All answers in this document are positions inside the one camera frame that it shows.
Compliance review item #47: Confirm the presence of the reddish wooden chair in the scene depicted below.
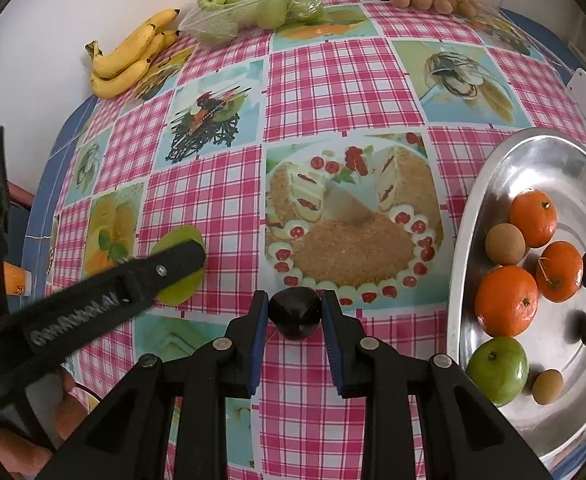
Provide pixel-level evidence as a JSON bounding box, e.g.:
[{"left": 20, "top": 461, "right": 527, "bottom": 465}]
[{"left": 7, "top": 180, "right": 36, "bottom": 211}]

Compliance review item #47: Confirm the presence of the large brown round fruit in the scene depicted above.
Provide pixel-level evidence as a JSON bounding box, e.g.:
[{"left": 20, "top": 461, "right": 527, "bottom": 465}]
[{"left": 484, "top": 223, "right": 527, "bottom": 266}]

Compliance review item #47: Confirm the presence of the person's left hand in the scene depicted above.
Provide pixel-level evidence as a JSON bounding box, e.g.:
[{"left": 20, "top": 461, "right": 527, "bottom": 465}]
[{"left": 0, "top": 367, "right": 90, "bottom": 478}]

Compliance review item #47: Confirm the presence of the small green mango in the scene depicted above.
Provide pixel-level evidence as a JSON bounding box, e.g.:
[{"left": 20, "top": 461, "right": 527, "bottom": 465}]
[{"left": 150, "top": 226, "right": 206, "bottom": 306}]

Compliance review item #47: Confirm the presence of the large dark plum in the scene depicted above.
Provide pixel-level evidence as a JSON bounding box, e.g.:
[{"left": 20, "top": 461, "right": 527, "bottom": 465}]
[{"left": 268, "top": 286, "right": 322, "bottom": 339}]

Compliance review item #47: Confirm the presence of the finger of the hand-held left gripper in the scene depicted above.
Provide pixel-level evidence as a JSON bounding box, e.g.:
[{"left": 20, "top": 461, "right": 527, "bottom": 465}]
[{"left": 122, "top": 239, "right": 208, "bottom": 307}]

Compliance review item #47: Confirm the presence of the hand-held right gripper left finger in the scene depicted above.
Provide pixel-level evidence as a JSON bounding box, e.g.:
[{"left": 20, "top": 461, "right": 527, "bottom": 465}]
[{"left": 38, "top": 290, "right": 270, "bottom": 480}]

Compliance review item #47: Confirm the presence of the small brown round fruit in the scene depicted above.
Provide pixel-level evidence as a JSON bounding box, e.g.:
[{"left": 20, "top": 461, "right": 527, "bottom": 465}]
[{"left": 532, "top": 369, "right": 564, "bottom": 405}]

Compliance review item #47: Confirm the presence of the blue tablecloth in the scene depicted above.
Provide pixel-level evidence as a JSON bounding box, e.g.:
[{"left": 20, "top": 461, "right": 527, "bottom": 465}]
[{"left": 23, "top": 7, "right": 586, "bottom": 480}]

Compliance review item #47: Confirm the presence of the bunch of yellow bananas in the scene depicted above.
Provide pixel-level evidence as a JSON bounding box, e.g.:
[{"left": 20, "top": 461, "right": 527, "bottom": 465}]
[{"left": 86, "top": 8, "right": 181, "bottom": 99}]

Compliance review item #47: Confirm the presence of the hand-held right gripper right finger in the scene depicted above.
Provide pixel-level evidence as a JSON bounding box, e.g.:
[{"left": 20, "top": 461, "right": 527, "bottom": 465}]
[{"left": 321, "top": 290, "right": 554, "bottom": 480}]

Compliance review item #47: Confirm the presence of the orange with stem stick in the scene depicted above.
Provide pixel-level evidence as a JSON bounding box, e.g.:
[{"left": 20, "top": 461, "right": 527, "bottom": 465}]
[{"left": 536, "top": 241, "right": 584, "bottom": 303}]

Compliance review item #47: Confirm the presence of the large round metal tray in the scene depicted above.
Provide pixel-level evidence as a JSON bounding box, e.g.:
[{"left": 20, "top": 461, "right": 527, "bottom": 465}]
[{"left": 445, "top": 127, "right": 586, "bottom": 463}]

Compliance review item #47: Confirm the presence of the large green mango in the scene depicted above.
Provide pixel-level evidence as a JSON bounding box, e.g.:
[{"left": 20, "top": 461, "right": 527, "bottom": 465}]
[{"left": 465, "top": 336, "right": 530, "bottom": 407}]

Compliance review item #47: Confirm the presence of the plastic bag of green guavas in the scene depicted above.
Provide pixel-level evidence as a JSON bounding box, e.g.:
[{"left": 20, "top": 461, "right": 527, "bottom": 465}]
[{"left": 179, "top": 0, "right": 326, "bottom": 46}]

